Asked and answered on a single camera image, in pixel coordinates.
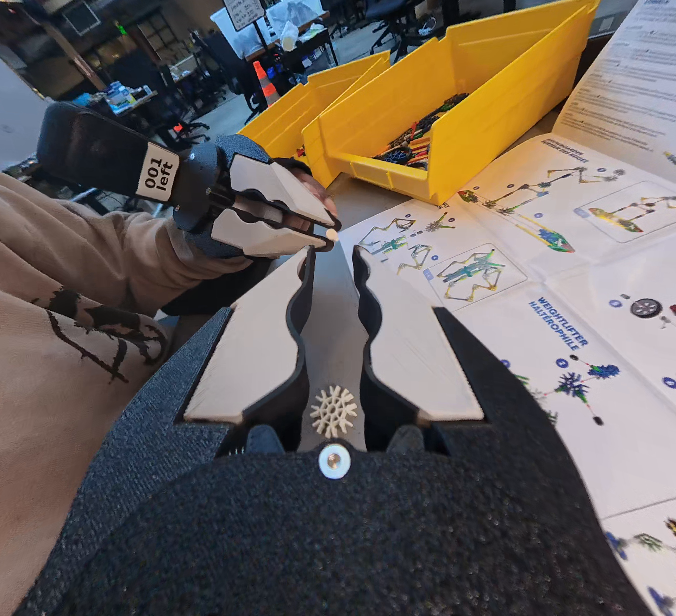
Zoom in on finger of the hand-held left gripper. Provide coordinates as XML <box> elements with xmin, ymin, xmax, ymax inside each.
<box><xmin>214</xmin><ymin>207</ymin><xmax>332</xmax><ymax>259</ymax></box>
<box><xmin>229</xmin><ymin>154</ymin><xmax>337</xmax><ymax>230</ymax></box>

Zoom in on pile of colourful toy rods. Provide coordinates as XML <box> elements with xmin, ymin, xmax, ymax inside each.
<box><xmin>370</xmin><ymin>93</ymin><xmax>471</xmax><ymax>170</ymax></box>

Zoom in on person's left forearm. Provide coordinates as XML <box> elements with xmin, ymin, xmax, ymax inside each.
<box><xmin>0</xmin><ymin>172</ymin><xmax>255</xmax><ymax>317</ymax></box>

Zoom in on orange white traffic cone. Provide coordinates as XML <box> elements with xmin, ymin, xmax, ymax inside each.
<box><xmin>252</xmin><ymin>61</ymin><xmax>281</xmax><ymax>108</ymax></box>

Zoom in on white instruction sheet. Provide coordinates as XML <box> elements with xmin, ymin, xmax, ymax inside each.
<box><xmin>338</xmin><ymin>0</ymin><xmax>676</xmax><ymax>616</ymax></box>

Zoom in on person's left hand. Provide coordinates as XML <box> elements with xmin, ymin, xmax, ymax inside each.
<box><xmin>293</xmin><ymin>168</ymin><xmax>339</xmax><ymax>218</ymax></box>

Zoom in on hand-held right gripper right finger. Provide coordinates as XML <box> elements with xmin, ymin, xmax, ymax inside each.
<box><xmin>352</xmin><ymin>246</ymin><xmax>486</xmax><ymax>453</ymax></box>

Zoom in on yellow plastic bin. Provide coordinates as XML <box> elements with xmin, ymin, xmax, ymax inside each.
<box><xmin>237</xmin><ymin>51</ymin><xmax>392</xmax><ymax>160</ymax></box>
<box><xmin>302</xmin><ymin>0</ymin><xmax>605</xmax><ymax>206</ymax></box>

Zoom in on white snowflake connector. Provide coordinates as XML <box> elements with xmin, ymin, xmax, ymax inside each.
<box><xmin>309</xmin><ymin>385</ymin><xmax>359</xmax><ymax>440</ymax></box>

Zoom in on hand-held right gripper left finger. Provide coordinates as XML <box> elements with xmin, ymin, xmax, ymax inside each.
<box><xmin>182</xmin><ymin>246</ymin><xmax>317</xmax><ymax>453</ymax></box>

